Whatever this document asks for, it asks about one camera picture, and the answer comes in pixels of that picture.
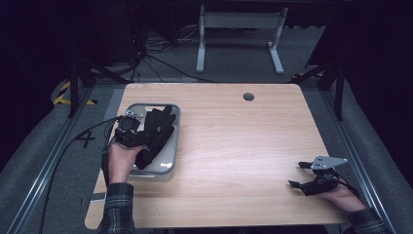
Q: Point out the black glove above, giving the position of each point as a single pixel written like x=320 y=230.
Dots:
x=159 y=130

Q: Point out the person's left hand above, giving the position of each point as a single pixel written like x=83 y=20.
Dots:
x=120 y=162

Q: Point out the metal tray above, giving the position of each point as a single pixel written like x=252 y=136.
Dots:
x=166 y=162

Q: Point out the person's right hand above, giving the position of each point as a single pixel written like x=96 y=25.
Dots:
x=347 y=200

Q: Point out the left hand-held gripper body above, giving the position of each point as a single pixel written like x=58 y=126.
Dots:
x=128 y=130

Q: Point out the gray round table grommet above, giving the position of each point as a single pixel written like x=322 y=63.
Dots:
x=248 y=96

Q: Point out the white metal desk frame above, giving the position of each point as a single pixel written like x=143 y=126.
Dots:
x=240 y=20

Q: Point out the aluminium rail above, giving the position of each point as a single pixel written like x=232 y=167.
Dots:
x=45 y=165
x=357 y=162

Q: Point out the yellow black hazard tape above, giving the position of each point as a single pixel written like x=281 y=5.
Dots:
x=61 y=94

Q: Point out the black metal stand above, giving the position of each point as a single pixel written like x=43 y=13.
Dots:
x=339 y=91
x=75 y=87

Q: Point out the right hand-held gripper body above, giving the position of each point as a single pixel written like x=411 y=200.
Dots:
x=324 y=183

